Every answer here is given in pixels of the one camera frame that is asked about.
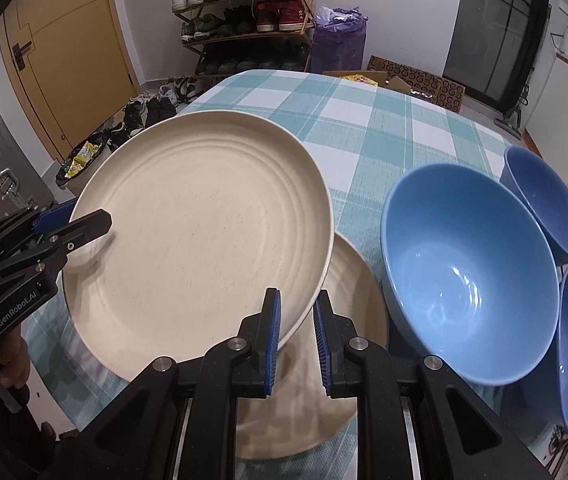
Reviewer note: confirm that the purple plastic bag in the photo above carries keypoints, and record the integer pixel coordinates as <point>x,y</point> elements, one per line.
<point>339,45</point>

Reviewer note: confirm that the white trash bin black bag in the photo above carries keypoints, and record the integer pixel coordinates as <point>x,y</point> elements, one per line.
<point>66,172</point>

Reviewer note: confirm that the open brown cardboard box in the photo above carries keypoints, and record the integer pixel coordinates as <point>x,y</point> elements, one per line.
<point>381,80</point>

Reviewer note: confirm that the white base cabinets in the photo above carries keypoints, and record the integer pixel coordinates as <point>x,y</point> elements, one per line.
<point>564,115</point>

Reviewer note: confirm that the scattered pile of shoes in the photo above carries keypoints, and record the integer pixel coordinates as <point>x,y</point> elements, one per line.
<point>154,110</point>

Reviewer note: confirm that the black-framed glass door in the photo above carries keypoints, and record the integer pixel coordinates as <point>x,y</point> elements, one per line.
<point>494,25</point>

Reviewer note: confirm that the teal checked tablecloth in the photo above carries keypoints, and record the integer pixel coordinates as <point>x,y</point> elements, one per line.
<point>364,125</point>

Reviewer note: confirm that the wooden shoe rack with shoes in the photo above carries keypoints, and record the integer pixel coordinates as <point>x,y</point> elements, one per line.
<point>279,15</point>

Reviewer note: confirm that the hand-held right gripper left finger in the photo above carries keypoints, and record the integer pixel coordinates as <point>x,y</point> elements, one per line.
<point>274,345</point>

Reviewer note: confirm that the cream round plate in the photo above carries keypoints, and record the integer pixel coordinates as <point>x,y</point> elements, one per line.
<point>364,287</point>
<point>204,240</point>

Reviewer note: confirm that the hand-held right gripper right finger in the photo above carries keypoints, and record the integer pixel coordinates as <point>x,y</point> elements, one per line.
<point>321,345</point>

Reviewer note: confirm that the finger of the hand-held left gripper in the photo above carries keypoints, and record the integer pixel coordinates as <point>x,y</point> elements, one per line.
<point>54,215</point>
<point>84,227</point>

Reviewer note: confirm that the yellow snack packet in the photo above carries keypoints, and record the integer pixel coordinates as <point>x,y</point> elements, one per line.
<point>356,79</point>

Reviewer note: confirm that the yellow wooden door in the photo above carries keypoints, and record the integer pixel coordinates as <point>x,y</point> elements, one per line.
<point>74,60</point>

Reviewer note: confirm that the large blue bowl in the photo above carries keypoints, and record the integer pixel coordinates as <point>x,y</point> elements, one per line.
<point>464,280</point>

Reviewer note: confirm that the silver hard-shell suitcase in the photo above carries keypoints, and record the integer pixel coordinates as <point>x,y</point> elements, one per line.
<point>9,160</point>

